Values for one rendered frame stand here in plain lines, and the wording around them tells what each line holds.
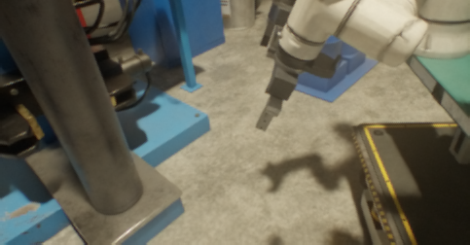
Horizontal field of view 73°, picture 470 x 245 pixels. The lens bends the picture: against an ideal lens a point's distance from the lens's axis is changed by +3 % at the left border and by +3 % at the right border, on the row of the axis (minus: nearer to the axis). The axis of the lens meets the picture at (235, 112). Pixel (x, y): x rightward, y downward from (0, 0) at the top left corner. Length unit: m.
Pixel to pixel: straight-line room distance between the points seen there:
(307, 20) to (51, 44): 0.75
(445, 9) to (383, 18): 0.59
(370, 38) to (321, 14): 0.09
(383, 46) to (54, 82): 0.91
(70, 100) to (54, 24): 0.24
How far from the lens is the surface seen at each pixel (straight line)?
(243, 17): 3.51
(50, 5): 1.05
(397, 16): 0.59
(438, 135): 1.54
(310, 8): 0.59
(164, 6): 2.74
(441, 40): 1.19
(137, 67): 1.80
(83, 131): 1.20
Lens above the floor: 1.21
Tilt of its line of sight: 35 degrees down
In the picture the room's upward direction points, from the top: 6 degrees counter-clockwise
